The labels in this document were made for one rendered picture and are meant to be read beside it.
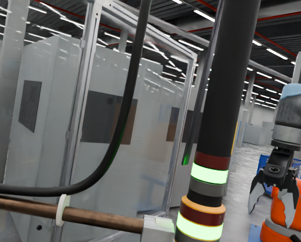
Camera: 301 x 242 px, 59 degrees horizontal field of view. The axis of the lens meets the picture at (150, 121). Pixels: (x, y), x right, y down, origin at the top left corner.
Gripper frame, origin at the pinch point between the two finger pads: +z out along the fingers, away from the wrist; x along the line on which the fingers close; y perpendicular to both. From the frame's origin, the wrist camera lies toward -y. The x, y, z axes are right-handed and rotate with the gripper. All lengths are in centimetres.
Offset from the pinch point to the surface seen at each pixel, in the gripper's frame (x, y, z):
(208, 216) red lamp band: -3, -52, -14
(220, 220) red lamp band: -3, -51, -14
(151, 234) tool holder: 1, -54, -11
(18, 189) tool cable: 13, -61, -13
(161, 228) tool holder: 1, -54, -12
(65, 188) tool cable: 9, -59, -13
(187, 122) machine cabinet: 194, 318, -7
